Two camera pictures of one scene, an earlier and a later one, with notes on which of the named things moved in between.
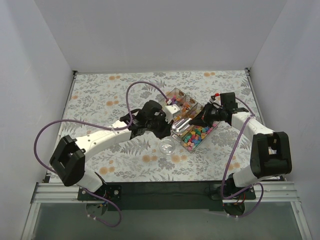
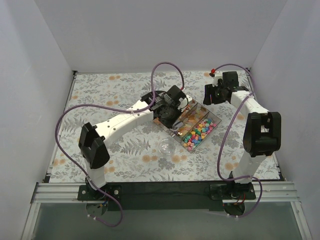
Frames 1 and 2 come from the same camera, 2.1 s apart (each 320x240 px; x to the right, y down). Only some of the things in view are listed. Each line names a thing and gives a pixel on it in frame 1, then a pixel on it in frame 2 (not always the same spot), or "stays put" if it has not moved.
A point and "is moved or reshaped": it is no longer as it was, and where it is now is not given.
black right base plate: [215, 192] stays put
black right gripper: [206, 116] to [208, 94]
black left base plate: [110, 192] stays put
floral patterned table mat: [100, 99] stays put
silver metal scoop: [181, 124] is moved or reshaped
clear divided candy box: [193, 137] stays put
